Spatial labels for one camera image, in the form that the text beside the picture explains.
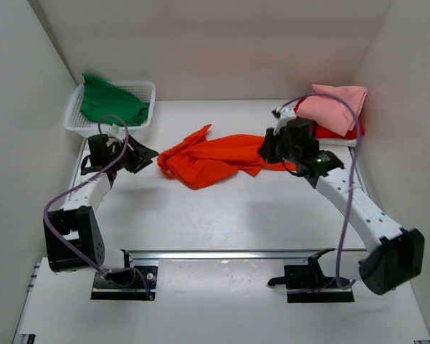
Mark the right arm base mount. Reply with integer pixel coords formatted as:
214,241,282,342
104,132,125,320
267,249,355,304

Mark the orange t shirt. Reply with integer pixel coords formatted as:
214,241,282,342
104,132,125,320
157,124,297,189

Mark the green t shirt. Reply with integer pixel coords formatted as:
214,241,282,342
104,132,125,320
80,74,150,126

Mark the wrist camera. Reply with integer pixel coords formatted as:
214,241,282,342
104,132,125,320
272,105,297,135
107,124,124,150

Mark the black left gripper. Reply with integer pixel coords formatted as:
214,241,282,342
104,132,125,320
110,133,161,173

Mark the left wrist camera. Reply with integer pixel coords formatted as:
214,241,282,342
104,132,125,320
107,124,124,150

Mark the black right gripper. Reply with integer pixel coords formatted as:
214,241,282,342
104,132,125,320
257,128,300,166

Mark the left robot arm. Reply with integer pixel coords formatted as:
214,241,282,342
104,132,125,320
44,134,158,285

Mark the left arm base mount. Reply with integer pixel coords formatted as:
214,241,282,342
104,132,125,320
90,252,158,302

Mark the pink folded t shirt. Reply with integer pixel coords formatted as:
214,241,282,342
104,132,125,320
295,84,368,136

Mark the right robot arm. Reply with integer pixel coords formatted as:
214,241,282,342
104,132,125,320
258,119,425,295

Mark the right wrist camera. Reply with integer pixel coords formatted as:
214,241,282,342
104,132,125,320
272,105,297,135

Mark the red folded t shirt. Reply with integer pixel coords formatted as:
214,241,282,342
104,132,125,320
294,98,365,141

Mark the white plastic basket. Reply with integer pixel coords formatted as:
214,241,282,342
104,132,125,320
64,75,156,141

